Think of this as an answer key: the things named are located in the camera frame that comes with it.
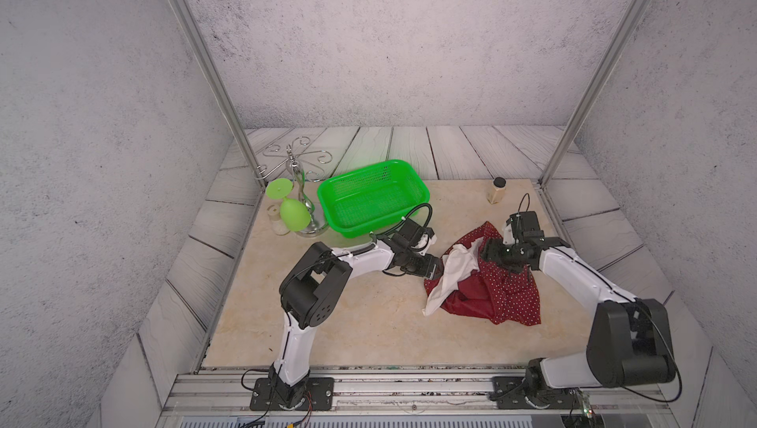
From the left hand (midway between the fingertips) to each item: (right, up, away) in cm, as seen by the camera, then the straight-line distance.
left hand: (441, 274), depth 90 cm
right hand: (+14, +6, -1) cm, 16 cm away
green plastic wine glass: (-44, +18, -2) cm, 48 cm away
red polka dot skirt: (+8, -3, -2) cm, 9 cm away
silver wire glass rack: (-42, +33, 0) cm, 54 cm away
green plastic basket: (-22, +23, +26) cm, 42 cm away
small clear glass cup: (-53, +14, +12) cm, 57 cm away
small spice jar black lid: (+25, +29, +19) cm, 43 cm away
